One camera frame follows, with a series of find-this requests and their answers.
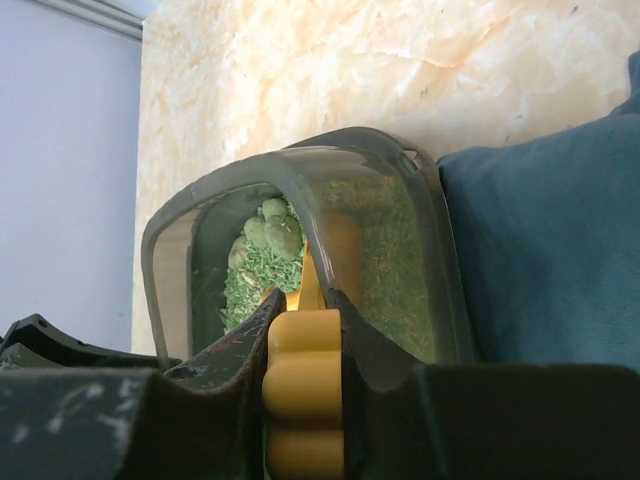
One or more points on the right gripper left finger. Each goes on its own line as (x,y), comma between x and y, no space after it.
(201,419)

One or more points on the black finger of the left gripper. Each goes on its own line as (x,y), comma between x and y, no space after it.
(33,342)

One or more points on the green litter clumps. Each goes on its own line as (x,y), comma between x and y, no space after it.
(273,229)

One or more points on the blue folded cloth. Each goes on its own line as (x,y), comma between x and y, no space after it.
(547,238)

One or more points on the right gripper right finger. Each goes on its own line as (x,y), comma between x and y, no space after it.
(404,419)

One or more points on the dark grey litter box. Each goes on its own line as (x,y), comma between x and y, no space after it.
(374,217)

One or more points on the yellow litter scoop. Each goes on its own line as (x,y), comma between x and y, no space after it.
(302,386)

